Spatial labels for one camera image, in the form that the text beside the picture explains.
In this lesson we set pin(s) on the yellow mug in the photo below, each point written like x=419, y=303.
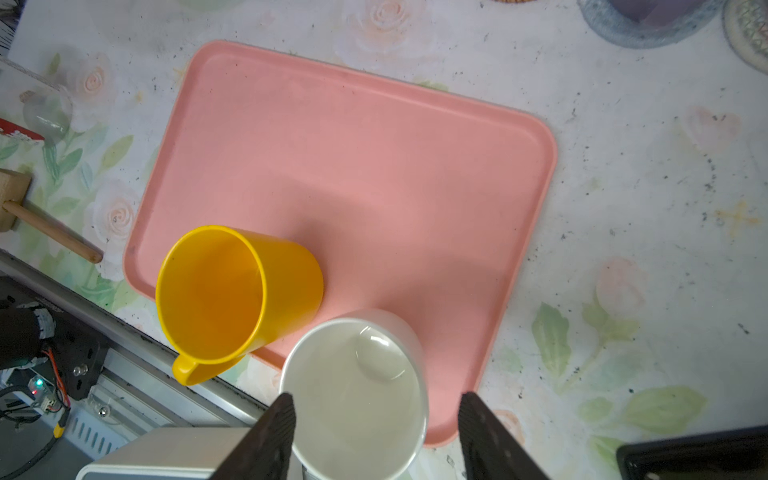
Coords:
x=222, y=293

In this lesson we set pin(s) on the lavender mug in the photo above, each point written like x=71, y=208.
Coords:
x=655, y=13

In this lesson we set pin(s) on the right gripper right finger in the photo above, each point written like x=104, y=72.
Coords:
x=489, y=450

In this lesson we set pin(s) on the small green circuit board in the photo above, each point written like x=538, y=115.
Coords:
x=36, y=392

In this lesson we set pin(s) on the light blue woven coaster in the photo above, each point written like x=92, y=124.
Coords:
x=610, y=25

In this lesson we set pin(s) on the black handheld device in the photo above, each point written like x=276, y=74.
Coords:
x=735, y=454

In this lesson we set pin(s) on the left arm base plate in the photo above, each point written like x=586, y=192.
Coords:
x=79, y=352

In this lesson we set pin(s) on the clear glass bowl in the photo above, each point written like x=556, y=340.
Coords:
x=32, y=108

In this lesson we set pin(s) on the pink rectangular tray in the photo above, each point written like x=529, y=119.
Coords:
x=413, y=200

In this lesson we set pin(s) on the wooden mallet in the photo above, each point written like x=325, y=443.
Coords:
x=14, y=187

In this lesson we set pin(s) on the white grey box device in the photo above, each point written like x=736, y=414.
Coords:
x=168, y=453

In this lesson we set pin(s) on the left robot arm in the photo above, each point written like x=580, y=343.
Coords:
x=24, y=334

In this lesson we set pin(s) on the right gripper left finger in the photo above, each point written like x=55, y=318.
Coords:
x=265, y=451

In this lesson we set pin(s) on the multicolour woven round coaster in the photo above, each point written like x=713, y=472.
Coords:
x=745, y=26

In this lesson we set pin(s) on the white mug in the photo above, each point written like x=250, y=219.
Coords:
x=360, y=395

